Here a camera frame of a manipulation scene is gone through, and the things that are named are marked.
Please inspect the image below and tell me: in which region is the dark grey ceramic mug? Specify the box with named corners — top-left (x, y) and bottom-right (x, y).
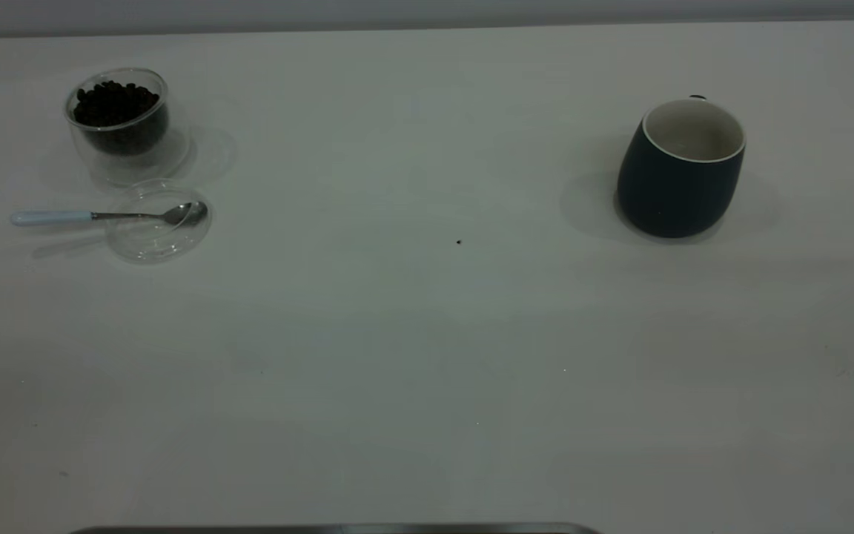
top-left (615, 95), bottom-right (747, 240)

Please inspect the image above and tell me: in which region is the dark coffee beans pile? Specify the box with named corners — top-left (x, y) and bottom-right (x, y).
top-left (73, 80), bottom-right (170, 155)

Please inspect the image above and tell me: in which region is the clear round glass lid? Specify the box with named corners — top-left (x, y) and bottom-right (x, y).
top-left (105, 178), bottom-right (213, 263)

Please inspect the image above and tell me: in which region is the metal spoon with white handle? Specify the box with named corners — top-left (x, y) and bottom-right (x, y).
top-left (10, 201), bottom-right (208, 228)

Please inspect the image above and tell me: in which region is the clear double-wall glass cup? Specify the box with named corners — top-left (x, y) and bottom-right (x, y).
top-left (64, 67), bottom-right (192, 186)

